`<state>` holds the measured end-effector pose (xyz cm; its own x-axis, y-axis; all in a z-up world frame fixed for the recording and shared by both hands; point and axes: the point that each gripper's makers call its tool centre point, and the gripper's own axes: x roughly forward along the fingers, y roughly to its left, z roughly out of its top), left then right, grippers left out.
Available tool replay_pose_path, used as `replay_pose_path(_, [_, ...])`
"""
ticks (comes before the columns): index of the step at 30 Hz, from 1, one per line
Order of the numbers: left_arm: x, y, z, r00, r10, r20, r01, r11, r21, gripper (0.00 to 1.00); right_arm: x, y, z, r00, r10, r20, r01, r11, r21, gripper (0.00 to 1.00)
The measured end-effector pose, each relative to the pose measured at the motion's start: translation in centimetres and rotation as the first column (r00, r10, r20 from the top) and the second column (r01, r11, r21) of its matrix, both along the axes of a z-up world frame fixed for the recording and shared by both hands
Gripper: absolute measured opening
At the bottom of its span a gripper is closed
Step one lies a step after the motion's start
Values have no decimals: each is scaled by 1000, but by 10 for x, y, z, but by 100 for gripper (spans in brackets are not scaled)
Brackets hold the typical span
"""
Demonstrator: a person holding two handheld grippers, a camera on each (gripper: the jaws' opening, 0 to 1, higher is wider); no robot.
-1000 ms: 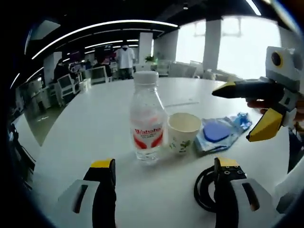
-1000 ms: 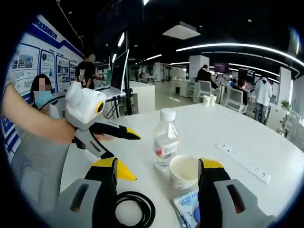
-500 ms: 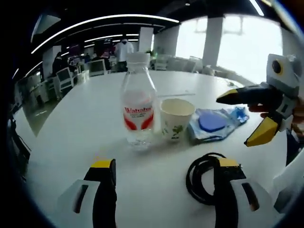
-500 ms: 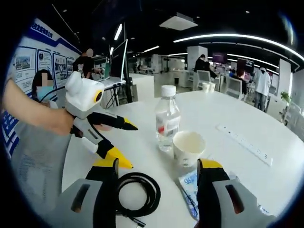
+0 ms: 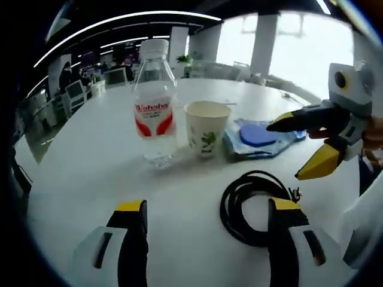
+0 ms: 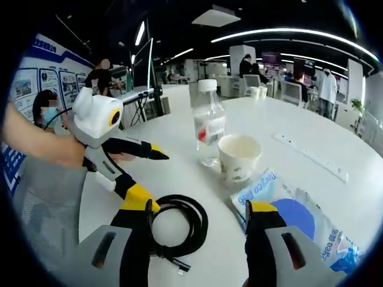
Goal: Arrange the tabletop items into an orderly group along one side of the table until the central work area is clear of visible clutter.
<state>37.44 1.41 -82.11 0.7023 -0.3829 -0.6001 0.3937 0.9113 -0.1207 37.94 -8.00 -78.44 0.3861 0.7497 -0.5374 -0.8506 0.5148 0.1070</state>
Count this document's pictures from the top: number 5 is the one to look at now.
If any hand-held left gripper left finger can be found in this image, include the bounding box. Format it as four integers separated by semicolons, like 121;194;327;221
72;199;150;287

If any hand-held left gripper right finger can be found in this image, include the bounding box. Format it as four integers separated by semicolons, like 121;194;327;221
268;197;344;287

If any black cable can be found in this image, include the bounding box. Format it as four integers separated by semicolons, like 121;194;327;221
220;170;302;248

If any clear bag with blue pad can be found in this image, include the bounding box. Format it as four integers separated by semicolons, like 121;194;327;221
223;118;308;158

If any paper cup with leaf print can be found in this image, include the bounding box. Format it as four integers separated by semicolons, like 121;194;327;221
184;100;233;159

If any clear water bottle red label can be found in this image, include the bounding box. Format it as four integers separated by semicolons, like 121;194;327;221
131;38;178;169

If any white tabletop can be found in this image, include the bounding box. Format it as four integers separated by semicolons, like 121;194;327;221
14;78;360;287

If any person's right hand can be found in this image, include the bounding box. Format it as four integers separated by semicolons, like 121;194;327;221
361;115;383;164

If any large bright window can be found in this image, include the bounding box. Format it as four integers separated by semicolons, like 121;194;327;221
215;13;354;99

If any white mesh office chair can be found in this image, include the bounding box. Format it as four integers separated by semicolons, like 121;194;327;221
64;80;88;112
104;67;127;88

